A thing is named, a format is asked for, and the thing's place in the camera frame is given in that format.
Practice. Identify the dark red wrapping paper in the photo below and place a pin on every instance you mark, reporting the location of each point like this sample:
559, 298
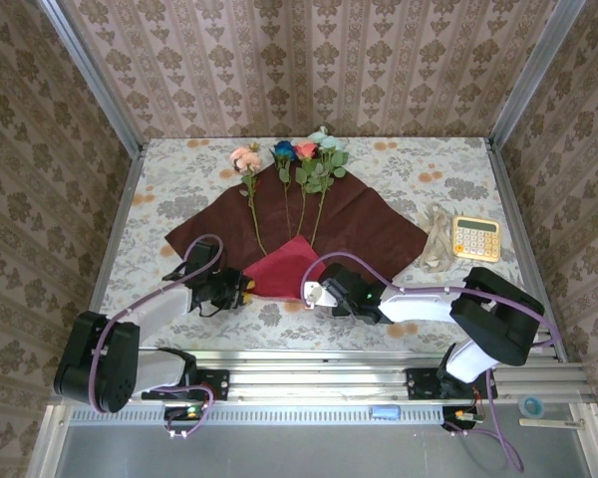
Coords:
369, 224

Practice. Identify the beige ribbon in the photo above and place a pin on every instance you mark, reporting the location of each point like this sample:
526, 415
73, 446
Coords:
434, 239

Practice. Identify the blue artificial flower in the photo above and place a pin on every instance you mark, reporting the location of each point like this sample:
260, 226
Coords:
284, 150

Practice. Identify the coral red artificial flower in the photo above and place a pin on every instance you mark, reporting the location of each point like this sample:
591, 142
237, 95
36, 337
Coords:
306, 149

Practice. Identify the mint artificial flower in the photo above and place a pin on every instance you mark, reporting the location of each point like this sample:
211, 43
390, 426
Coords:
326, 140

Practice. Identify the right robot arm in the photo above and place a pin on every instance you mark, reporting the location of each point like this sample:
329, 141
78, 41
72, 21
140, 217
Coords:
418, 304

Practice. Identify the black controller with green light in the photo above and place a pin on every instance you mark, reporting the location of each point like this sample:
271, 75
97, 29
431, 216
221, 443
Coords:
185, 412

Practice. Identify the gold calculator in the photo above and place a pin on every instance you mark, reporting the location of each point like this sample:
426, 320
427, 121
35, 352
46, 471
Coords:
476, 239

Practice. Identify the floral tablecloth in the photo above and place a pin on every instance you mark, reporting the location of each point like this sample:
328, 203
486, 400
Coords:
179, 164

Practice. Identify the black controller with orange plug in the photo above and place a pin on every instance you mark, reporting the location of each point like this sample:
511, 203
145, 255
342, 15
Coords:
461, 415

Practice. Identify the grey metal panel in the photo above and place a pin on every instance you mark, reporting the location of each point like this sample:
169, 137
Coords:
304, 448

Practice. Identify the blue tape roll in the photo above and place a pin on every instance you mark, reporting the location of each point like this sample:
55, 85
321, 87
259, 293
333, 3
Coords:
531, 406

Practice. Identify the wooden ruler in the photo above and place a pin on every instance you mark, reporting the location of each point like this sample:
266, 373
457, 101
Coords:
553, 423

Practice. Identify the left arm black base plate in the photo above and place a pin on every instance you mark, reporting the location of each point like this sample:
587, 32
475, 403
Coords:
214, 383

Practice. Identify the aluminium frame rails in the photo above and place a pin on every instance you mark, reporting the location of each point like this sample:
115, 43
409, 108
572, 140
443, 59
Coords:
319, 378

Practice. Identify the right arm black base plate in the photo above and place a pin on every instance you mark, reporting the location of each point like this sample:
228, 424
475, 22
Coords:
421, 383

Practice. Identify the aluminium side rail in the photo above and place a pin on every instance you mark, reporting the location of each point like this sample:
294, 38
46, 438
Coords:
122, 209
509, 199

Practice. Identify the aluminium corner post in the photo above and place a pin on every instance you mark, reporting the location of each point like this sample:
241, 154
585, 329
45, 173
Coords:
533, 74
92, 74

